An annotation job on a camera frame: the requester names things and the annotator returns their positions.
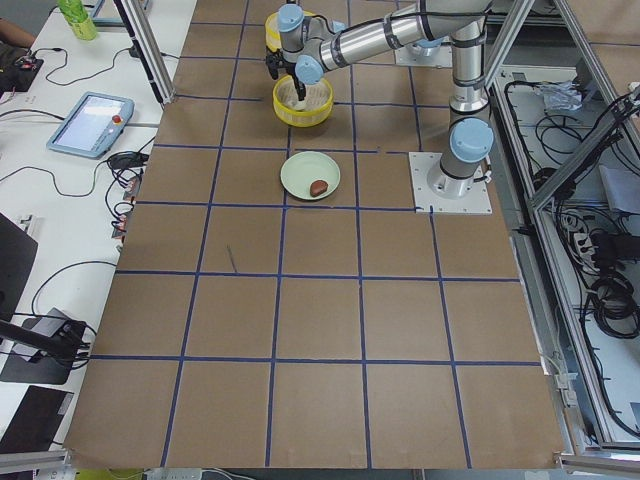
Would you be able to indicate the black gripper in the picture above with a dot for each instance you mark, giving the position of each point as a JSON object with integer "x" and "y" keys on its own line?
{"x": 299, "y": 90}

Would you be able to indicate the brown bun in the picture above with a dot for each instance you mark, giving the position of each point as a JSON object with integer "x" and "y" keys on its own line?
{"x": 318, "y": 188}

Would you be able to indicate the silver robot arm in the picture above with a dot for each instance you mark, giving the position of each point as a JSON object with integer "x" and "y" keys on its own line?
{"x": 311, "y": 46}

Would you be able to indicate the yellow bamboo steamer centre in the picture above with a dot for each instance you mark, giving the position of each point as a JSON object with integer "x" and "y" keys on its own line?
{"x": 313, "y": 110}

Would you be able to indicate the yellow bamboo steamer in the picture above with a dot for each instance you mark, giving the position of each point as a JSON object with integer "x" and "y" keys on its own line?
{"x": 313, "y": 110}
{"x": 272, "y": 35}

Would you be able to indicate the yellow bamboo steamer left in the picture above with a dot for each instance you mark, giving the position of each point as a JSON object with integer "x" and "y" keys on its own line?
{"x": 272, "y": 35}

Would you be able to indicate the light green plate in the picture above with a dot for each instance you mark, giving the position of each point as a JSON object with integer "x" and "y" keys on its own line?
{"x": 300, "y": 170}

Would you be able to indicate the teach pendant tablet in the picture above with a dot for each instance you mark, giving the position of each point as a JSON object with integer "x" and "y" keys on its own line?
{"x": 93, "y": 125}

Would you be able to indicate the green drink bottle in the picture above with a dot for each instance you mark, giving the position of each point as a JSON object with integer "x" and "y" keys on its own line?
{"x": 78, "y": 19}

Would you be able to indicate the black monitor stand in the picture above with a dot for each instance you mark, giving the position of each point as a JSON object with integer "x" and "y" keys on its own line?
{"x": 45, "y": 349}

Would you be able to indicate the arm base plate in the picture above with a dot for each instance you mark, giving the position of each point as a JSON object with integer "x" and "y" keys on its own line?
{"x": 433, "y": 56}
{"x": 435, "y": 193}

